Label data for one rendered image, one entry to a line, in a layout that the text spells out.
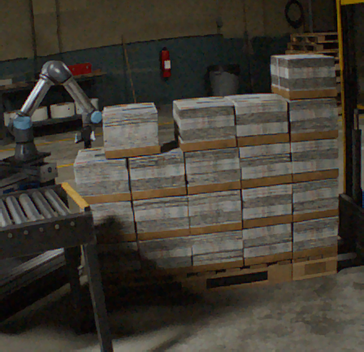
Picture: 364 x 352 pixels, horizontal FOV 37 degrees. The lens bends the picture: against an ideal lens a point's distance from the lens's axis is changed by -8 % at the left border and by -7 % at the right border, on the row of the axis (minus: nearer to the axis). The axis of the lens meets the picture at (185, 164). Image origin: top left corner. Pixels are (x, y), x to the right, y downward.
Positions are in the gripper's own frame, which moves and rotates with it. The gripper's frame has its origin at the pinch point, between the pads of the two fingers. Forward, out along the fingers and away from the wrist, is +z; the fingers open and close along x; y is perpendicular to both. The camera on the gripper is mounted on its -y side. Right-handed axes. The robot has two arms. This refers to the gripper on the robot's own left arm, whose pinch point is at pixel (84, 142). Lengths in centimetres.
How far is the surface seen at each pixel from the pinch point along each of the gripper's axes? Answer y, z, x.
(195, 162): -8, 42, 62
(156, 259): -60, 44, 36
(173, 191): -22, 43, 49
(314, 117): 11, 41, 129
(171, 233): -46, 43, 46
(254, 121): 11, 41, 94
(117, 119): 18, 43, 23
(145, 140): 6, 42, 37
